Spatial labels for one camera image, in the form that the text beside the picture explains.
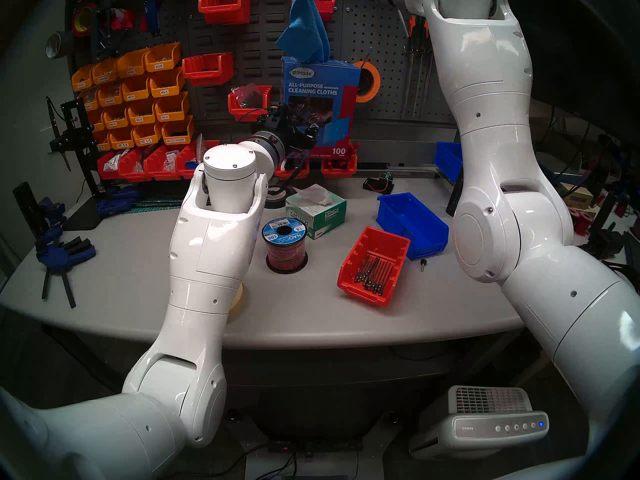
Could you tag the small cardboard box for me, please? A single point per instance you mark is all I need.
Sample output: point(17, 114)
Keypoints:
point(580, 196)

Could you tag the beige masking tape roll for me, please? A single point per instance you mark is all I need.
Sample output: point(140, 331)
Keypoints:
point(239, 299)

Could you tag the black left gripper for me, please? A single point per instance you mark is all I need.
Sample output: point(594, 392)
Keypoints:
point(295, 136)

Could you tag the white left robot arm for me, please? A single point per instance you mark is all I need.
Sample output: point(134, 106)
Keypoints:
point(215, 244)

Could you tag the red plastic storage bin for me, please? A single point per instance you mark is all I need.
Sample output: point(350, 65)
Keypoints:
point(375, 241)

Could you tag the circuit board with battery holder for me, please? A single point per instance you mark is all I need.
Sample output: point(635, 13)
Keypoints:
point(378, 185)

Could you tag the green white tissue box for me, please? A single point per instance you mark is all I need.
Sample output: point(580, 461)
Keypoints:
point(322, 214)

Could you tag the white air purifier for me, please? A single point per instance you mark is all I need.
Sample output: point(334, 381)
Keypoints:
point(480, 429)

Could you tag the blue plastic storage bin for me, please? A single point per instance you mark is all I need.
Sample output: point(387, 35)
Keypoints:
point(412, 219)
point(447, 159)

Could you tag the blue microfibre shop towel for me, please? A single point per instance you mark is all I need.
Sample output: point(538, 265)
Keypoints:
point(305, 29)

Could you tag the yellow plastic wall bin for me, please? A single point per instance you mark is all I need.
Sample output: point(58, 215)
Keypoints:
point(96, 125)
point(171, 113)
point(82, 81)
point(167, 89)
point(136, 93)
point(101, 145)
point(132, 69)
point(90, 104)
point(147, 139)
point(105, 75)
point(116, 121)
point(162, 63)
point(111, 99)
point(142, 117)
point(121, 143)
point(177, 136)

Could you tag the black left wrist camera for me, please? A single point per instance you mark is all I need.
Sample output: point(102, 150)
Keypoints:
point(279, 116)

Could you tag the white paper card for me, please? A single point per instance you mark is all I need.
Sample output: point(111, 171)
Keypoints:
point(200, 149)

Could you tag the red thread spool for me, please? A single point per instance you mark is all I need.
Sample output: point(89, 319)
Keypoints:
point(585, 223)

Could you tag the black cylindrical bottle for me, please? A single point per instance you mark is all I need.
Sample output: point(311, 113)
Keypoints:
point(454, 199)

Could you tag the blue red towel box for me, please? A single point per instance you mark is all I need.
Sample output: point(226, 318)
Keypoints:
point(320, 81)

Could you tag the black power strip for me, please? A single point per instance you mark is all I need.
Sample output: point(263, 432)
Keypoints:
point(315, 446)

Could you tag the black helping hand stand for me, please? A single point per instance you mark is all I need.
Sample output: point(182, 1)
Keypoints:
point(77, 134)

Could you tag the red yellow tape roll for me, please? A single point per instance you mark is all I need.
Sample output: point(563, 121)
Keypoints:
point(84, 20)

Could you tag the green cutting mat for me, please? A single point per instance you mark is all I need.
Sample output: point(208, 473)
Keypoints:
point(150, 208)

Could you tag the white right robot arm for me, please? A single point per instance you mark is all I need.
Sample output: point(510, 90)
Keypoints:
point(500, 134)

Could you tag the black tape roll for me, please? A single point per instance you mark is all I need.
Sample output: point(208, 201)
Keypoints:
point(280, 204)

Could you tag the orange black screwdriver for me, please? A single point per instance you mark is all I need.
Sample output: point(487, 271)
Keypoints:
point(412, 31)
point(428, 34)
point(421, 49)

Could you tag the grey perforated pegboard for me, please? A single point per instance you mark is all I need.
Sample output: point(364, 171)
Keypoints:
point(385, 109)

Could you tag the orange tape roll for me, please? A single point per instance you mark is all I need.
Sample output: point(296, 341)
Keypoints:
point(374, 81)

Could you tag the clear plastic bag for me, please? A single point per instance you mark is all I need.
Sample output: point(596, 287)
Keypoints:
point(247, 96)

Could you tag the red plastic wall bin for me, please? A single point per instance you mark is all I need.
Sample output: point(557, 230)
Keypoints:
point(287, 173)
point(110, 169)
point(327, 11)
point(225, 13)
point(340, 169)
point(207, 75)
point(240, 115)
point(131, 170)
point(157, 169)
point(185, 166)

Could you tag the thin steel rod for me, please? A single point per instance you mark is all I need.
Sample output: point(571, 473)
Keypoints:
point(381, 276)
point(375, 274)
point(363, 269)
point(369, 271)
point(387, 279)

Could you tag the red white tape roll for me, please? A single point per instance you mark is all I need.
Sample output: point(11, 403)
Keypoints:
point(119, 20)

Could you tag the blue bar clamp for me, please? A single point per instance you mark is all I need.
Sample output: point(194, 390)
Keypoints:
point(50, 216)
point(117, 201)
point(65, 256)

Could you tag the grey duct tape roll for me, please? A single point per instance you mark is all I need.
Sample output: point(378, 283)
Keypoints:
point(59, 46)

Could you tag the black desk device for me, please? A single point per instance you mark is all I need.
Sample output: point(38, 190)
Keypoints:
point(607, 241)

